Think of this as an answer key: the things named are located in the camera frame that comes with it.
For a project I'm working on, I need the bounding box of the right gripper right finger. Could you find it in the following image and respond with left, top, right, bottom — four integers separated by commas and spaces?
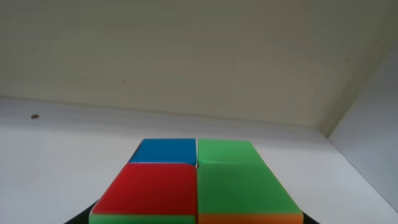
302, 213, 322, 224

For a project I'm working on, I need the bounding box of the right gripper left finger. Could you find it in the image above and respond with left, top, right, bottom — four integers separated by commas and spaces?
63, 200, 100, 224

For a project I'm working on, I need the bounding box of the white shelf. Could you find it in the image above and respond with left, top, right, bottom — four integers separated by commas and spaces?
0, 0, 398, 224

